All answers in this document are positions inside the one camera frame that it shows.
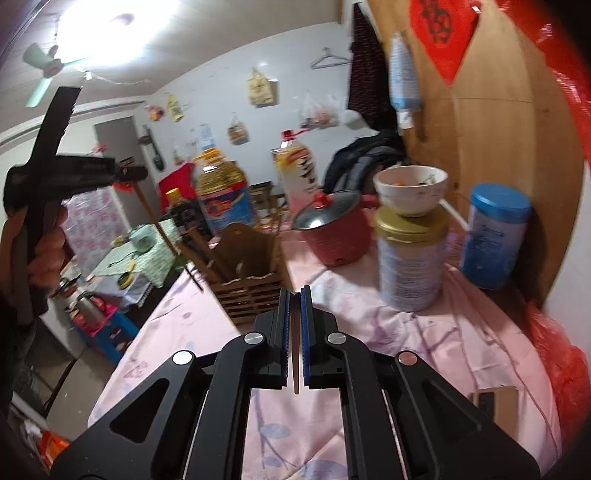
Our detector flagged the black hanging bag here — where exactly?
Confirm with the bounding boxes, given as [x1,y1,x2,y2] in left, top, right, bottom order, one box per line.
[141,124,166,172]

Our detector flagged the green floral tablecloth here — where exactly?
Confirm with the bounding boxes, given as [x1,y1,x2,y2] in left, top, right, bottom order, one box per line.
[90,219,185,289]

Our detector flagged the dark floral garment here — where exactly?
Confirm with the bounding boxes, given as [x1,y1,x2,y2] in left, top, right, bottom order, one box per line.
[347,2,400,132]

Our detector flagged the dark padded jacket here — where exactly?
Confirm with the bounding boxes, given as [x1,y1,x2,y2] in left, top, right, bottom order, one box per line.
[323,130,407,195]

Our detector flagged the white bottle with red cap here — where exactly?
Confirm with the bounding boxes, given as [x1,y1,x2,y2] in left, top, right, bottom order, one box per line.
[270,129,320,217]

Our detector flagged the red cloth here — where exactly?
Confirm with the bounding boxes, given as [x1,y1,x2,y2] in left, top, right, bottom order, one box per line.
[158,164,197,208]

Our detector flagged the round ceiling lamp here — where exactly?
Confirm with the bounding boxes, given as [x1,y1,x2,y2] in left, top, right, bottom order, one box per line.
[48,0,183,72]

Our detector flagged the wooden chopstick holder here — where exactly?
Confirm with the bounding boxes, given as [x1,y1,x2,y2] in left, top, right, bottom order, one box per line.
[203,222,290,326]

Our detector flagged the steel kettle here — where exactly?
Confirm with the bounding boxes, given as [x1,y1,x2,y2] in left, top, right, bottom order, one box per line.
[74,291,107,324]

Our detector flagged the yellow cooking oil bottle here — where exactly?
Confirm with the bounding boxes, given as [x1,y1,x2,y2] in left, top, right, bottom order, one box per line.
[191,148,257,236]

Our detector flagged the green rice cooker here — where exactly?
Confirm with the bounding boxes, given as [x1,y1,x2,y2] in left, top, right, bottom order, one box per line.
[126,224,160,254]

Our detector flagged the white bowl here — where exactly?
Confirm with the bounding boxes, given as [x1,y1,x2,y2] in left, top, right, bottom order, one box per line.
[373,165,450,217]

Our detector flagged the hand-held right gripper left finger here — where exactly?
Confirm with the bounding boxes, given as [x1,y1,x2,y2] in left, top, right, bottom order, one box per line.
[50,288,293,480]

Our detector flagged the person's left hand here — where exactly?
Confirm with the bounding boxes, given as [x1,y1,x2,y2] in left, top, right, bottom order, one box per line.
[0,211,68,302]

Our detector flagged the blue white hanging pouch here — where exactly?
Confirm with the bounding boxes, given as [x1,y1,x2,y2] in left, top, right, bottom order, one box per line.
[388,32,423,112]

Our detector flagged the red paper wall decoration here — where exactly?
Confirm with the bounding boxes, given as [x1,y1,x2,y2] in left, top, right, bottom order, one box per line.
[409,0,483,86]

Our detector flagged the red electric pot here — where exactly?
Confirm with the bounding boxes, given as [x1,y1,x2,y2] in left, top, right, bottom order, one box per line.
[293,190,379,267]

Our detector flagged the wooden panel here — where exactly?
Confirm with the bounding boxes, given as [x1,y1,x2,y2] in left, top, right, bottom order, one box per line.
[367,0,583,315]

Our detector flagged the pink floral blanket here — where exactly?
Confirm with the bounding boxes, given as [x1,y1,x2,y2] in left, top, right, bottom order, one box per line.
[88,222,561,480]

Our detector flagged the person's left forearm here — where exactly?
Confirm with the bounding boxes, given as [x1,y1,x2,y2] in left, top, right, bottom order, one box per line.
[0,277,51,480]

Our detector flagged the gold-lidded milk powder tin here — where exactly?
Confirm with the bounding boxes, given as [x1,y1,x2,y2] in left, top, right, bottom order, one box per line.
[374,205,451,312]

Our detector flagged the blue-lidded canister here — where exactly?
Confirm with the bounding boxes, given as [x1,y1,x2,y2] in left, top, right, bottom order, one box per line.
[459,184,533,291]

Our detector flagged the clear snack bag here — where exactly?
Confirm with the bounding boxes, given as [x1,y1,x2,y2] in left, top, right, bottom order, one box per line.
[227,113,252,146]

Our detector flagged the green ceiling fan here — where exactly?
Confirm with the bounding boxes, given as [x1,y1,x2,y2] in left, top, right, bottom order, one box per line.
[23,41,90,109]

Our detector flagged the yellow hanging bag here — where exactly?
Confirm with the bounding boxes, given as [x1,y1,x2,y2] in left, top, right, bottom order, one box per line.
[165,93,184,123]

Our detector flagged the red plastic bag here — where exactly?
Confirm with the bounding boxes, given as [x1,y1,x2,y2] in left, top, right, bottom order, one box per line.
[526,305,587,435]
[536,0,591,160]

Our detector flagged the orange packet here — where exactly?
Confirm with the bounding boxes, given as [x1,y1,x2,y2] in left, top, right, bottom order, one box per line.
[39,429,70,467]

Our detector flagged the clear bag with red contents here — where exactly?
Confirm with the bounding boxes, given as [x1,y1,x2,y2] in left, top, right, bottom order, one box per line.
[299,91,340,130]

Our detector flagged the beige tote bag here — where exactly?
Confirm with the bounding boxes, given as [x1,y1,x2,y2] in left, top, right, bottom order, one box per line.
[247,68,280,108]

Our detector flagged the wire clothes hanger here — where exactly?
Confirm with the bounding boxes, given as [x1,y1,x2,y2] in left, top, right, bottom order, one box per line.
[309,47,352,70]

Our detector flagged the grey door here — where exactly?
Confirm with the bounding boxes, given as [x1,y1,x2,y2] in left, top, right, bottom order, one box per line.
[93,115,145,185]

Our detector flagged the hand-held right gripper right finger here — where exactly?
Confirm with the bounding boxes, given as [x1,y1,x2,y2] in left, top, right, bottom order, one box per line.
[300,285,542,480]

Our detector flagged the blue plastic stool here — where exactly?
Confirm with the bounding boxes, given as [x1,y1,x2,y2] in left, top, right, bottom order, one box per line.
[88,311,139,365]

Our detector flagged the dark soy sauce bottle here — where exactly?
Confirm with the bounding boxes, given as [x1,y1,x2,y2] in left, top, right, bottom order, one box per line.
[165,188,208,241]

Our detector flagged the pink floral curtain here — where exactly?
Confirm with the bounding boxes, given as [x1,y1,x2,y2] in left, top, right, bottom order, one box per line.
[60,187,122,259]

